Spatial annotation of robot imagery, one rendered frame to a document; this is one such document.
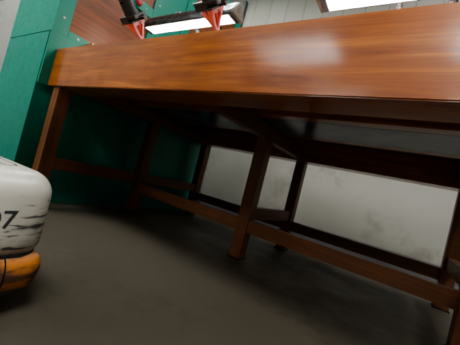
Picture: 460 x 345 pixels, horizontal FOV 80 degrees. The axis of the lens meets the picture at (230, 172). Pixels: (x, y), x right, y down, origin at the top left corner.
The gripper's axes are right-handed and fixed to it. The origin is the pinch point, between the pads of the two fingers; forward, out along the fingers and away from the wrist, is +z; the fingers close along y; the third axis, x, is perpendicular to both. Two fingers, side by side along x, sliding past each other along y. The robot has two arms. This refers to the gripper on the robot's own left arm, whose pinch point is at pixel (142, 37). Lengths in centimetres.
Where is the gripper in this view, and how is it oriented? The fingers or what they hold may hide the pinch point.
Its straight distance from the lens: 138.9
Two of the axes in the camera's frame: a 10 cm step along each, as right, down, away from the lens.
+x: -5.2, 6.3, -5.7
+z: 2.4, 7.5, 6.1
